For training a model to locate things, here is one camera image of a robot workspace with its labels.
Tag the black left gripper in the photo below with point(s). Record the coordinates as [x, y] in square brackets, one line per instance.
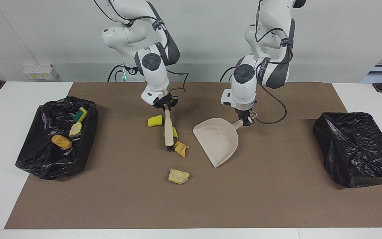
[244, 114]

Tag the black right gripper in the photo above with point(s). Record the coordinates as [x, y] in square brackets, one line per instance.
[166, 101]

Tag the yellow curved sponge piece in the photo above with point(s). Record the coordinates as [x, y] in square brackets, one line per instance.
[155, 121]

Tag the beige brush with black bristles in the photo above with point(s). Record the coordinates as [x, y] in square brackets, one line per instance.
[168, 129]

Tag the yellow wedge sponge piece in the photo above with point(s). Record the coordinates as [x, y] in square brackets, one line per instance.
[175, 132]

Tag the beige plastic dustpan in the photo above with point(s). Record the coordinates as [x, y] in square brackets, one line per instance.
[217, 139]

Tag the orange croissant piece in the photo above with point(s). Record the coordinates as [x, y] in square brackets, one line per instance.
[181, 148]

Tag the pale bread chunk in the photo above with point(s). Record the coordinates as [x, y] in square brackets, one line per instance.
[178, 176]

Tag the yellow sponge with green backing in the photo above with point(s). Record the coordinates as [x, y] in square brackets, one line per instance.
[81, 114]

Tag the striped bread roll piece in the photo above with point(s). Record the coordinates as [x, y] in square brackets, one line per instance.
[75, 129]

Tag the brown oval bun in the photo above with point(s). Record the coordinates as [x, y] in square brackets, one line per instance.
[61, 142]

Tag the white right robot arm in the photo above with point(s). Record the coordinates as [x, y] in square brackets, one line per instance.
[154, 76]

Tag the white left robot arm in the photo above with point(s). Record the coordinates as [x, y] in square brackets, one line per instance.
[244, 89]

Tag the black bag lined trash bin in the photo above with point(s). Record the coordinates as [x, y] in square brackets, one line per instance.
[356, 149]
[41, 156]

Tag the brown table mat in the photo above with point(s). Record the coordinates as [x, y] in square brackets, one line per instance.
[260, 192]

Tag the white wall socket box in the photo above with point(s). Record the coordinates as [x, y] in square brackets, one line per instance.
[40, 72]

